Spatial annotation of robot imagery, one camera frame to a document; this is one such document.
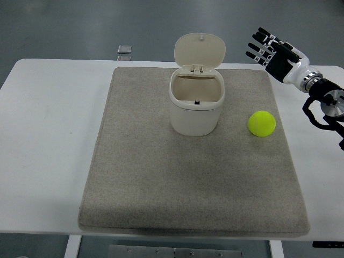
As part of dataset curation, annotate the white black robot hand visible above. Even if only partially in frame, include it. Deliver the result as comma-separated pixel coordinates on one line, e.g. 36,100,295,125
245,26,323,89

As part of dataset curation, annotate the yellow-green tennis ball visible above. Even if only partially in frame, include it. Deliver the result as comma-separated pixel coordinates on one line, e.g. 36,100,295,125
248,111,277,137

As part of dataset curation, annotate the cream lidded plastic bin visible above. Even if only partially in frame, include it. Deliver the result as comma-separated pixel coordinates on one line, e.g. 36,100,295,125
168,32,226,137

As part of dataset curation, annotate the beige fabric table mat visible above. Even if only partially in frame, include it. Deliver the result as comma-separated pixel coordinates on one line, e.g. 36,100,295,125
77,66,311,234

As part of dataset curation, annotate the white table leg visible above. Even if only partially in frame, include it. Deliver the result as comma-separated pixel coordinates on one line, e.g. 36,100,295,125
268,239,283,258
63,235,82,258

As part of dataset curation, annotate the black table control panel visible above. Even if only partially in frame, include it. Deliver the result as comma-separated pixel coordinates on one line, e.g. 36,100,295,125
312,241,344,248

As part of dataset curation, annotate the grey metal plate with screws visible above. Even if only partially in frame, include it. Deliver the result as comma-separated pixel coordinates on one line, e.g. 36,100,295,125
107,244,242,258

